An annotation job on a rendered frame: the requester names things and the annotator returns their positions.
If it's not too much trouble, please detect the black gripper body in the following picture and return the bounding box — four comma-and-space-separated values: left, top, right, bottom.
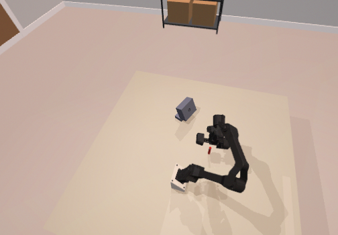
196, 131, 230, 150

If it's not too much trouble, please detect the grey square panel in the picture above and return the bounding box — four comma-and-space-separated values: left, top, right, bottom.
175, 97, 196, 122

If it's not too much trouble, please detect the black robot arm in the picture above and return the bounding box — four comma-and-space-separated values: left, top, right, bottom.
175, 114, 249, 193

